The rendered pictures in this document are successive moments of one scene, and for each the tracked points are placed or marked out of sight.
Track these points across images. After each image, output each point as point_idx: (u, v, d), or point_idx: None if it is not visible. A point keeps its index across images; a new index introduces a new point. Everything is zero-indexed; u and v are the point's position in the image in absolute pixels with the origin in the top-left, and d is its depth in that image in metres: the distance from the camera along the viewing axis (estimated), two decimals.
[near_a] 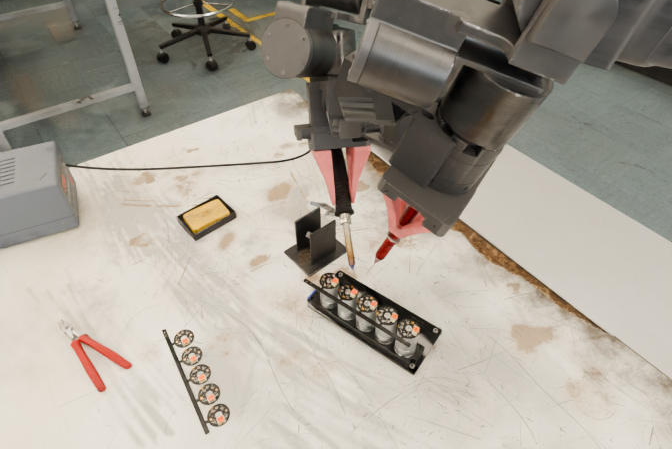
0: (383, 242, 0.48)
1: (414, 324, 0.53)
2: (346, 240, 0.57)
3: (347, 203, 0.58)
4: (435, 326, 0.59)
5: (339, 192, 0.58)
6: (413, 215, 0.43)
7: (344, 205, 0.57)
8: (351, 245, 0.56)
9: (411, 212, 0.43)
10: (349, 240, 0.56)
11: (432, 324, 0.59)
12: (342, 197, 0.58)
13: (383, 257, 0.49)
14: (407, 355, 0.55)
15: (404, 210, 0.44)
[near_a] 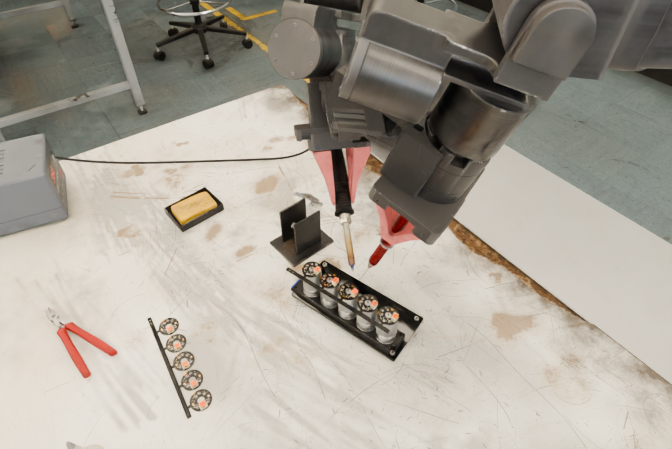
0: (376, 248, 0.49)
1: (394, 311, 0.54)
2: (346, 240, 0.57)
3: (347, 203, 0.58)
4: (416, 314, 0.60)
5: (339, 192, 0.58)
6: (405, 223, 0.44)
7: (344, 205, 0.57)
8: (351, 245, 0.56)
9: (403, 220, 0.44)
10: (349, 240, 0.56)
11: (413, 312, 0.60)
12: (342, 197, 0.58)
13: (376, 263, 0.50)
14: (387, 341, 0.55)
15: (396, 217, 0.45)
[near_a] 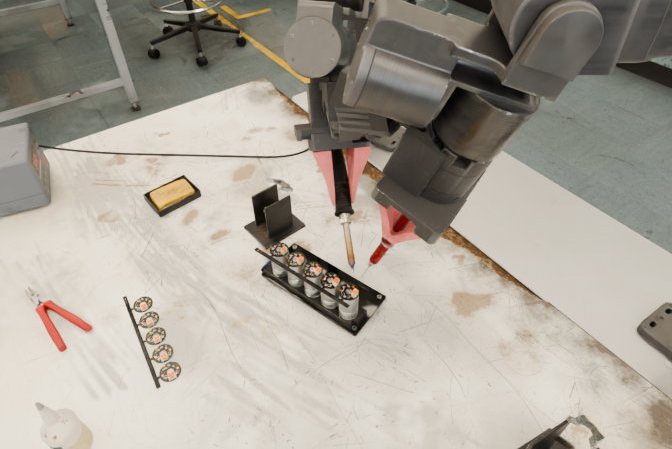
0: (377, 247, 0.50)
1: (355, 288, 0.57)
2: (346, 240, 0.57)
3: (347, 203, 0.58)
4: (379, 293, 0.63)
5: (339, 192, 0.58)
6: (406, 222, 0.44)
7: (344, 205, 0.57)
8: (351, 245, 0.56)
9: (404, 219, 0.44)
10: (349, 240, 0.56)
11: (376, 291, 0.63)
12: (342, 197, 0.58)
13: (377, 261, 0.51)
14: (349, 317, 0.58)
15: (397, 217, 0.45)
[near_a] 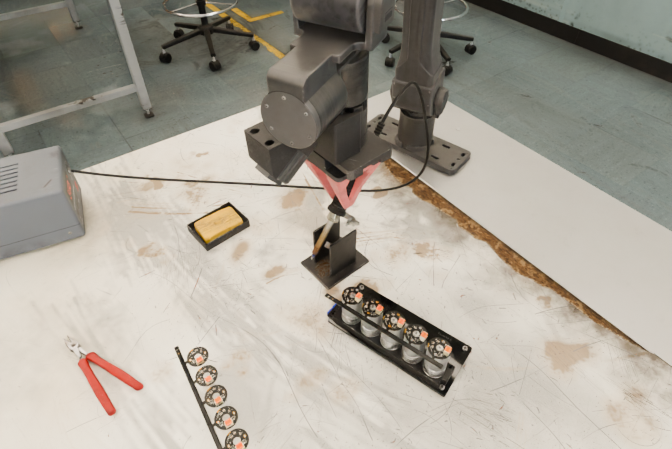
0: None
1: (445, 343, 0.50)
2: (321, 233, 0.60)
3: (337, 206, 0.58)
4: (464, 343, 0.56)
5: None
6: None
7: (333, 206, 0.58)
8: (321, 240, 0.60)
9: None
10: (322, 235, 0.60)
11: (460, 341, 0.56)
12: (336, 198, 0.58)
13: None
14: (437, 375, 0.51)
15: None
